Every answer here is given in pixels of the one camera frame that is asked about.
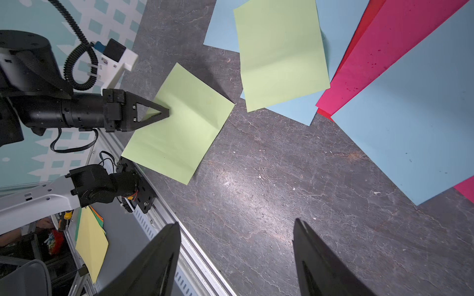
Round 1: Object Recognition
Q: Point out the red paper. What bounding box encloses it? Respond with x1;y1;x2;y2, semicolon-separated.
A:
316;0;388;121

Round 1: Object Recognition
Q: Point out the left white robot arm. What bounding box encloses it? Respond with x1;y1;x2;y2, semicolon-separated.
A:
1;30;170;233

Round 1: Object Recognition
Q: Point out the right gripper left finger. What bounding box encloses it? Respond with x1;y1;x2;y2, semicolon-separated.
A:
98;223;181;296

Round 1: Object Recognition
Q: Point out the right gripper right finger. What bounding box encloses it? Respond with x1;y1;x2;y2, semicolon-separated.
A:
293;218;375;296

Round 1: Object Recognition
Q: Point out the large green paper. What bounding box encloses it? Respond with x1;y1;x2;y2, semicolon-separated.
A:
122;64;235;185

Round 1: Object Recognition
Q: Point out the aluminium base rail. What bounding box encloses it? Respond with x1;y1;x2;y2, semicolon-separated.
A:
92;129;238;296

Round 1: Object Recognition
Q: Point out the far left blue paper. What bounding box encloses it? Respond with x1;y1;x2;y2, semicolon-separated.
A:
204;0;246;53

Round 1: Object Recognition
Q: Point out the right blue paper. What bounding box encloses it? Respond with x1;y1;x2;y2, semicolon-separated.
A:
332;1;474;205

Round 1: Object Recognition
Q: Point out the magenta paper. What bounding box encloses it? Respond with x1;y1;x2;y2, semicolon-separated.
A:
316;1;466;118
454;176;474;203

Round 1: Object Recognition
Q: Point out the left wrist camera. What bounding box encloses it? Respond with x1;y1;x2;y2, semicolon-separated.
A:
94;39;138;90

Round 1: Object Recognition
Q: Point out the yellow paper stack outside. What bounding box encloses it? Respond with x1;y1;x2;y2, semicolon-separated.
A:
75;207;109;284

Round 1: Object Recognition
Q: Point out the small green paper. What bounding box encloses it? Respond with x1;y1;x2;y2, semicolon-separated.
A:
233;0;330;112

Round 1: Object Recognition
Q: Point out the person outside enclosure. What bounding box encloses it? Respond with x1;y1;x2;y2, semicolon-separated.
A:
1;217;55;247

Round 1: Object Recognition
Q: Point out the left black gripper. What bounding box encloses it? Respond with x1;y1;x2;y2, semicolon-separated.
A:
102;89;170;133

